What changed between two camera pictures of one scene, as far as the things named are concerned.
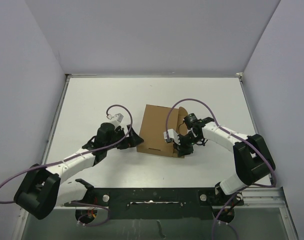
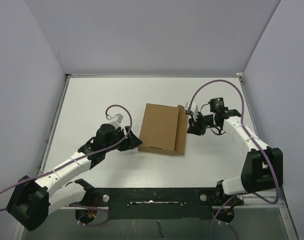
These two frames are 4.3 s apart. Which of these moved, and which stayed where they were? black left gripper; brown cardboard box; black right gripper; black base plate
Moved: black right gripper
Stayed: brown cardboard box; black base plate; black left gripper
